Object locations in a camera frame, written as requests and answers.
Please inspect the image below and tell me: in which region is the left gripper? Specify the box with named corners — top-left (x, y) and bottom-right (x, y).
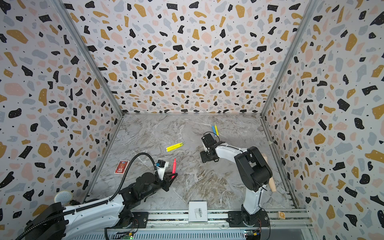
top-left (140, 171), bottom-right (177, 200)

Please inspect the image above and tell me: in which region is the pink highlighter pen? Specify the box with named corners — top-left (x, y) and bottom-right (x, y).
top-left (172, 158), bottom-right (177, 179)

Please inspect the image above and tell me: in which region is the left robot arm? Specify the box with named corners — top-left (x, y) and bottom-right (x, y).
top-left (17, 173), bottom-right (177, 240)

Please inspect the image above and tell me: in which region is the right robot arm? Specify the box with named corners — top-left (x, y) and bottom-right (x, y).
top-left (200, 132), bottom-right (273, 227)

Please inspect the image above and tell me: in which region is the red card packet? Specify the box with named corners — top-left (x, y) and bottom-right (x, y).
top-left (114, 160), bottom-right (130, 175)

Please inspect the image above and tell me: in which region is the wooden rolling pin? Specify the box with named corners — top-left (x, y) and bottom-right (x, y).
top-left (262, 153), bottom-right (277, 193)

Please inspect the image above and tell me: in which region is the small wooden tag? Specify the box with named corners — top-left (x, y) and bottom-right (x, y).
top-left (278, 211), bottom-right (286, 220)

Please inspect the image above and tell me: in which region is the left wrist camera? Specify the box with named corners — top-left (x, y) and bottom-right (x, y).
top-left (156, 160), bottom-right (169, 181)

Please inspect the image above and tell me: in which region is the white box on rail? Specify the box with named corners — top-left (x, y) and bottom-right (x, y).
top-left (188, 201), bottom-right (208, 223)

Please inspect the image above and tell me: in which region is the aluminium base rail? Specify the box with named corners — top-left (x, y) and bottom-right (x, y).
top-left (77, 209), bottom-right (317, 240)

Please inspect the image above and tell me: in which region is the black corrugated cable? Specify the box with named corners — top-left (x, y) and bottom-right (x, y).
top-left (109, 152), bottom-right (157, 202)

